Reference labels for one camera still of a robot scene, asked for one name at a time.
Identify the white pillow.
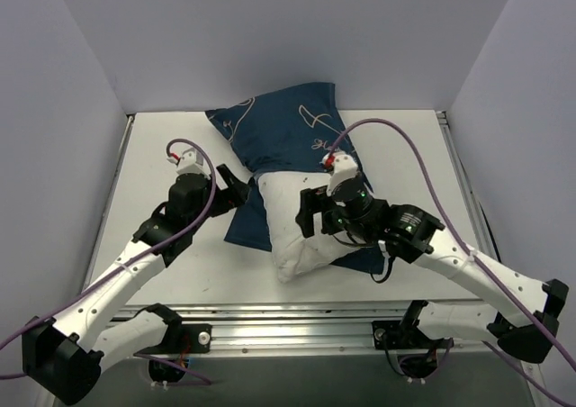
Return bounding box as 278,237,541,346
256,171,365,283

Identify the blue embroidered pillowcase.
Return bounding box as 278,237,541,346
205,82,385,276

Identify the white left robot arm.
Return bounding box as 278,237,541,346
22,164,249,406

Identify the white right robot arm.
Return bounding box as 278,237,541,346
295,179,569,364

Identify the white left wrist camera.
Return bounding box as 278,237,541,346
166,149,211,177

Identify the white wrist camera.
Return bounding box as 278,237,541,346
321,151,359,196
166,149,211,177

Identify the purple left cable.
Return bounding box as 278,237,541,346
0,138,218,386

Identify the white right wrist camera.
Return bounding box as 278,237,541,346
321,151,359,196

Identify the aluminium left side rail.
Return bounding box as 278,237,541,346
82,114,135,288

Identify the aluminium rail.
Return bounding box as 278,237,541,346
436,111,500,260
170,301,410,358
82,114,135,288

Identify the aluminium front rail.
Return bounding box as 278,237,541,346
170,301,410,358

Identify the aluminium right side rail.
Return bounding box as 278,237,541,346
436,111,500,260

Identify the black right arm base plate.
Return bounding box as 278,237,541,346
371,319,449,350

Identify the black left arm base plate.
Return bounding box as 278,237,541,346
145,303,212,355

